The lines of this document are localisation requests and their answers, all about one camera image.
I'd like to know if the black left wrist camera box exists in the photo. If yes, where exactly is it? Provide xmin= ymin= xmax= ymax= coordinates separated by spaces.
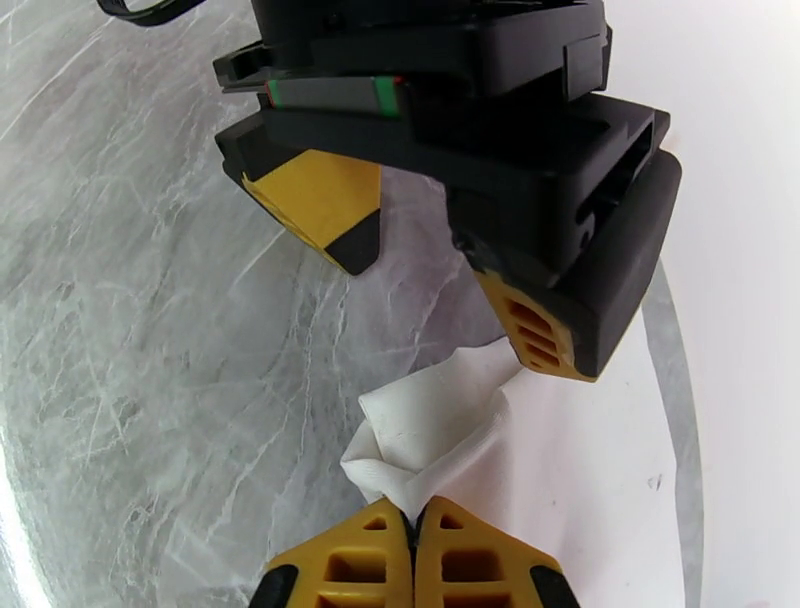
xmin=249 ymin=0 xmax=613 ymax=101

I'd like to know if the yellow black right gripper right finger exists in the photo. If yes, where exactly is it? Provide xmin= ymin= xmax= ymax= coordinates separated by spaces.
xmin=414 ymin=495 xmax=584 ymax=608

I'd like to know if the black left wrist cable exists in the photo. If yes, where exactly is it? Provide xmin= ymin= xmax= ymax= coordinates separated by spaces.
xmin=96 ymin=0 xmax=208 ymax=28

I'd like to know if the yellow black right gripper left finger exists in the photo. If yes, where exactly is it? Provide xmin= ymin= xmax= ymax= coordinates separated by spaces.
xmin=249 ymin=497 xmax=417 ymax=608

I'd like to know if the white t-shirt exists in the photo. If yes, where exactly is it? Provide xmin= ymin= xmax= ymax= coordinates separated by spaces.
xmin=339 ymin=262 xmax=692 ymax=608

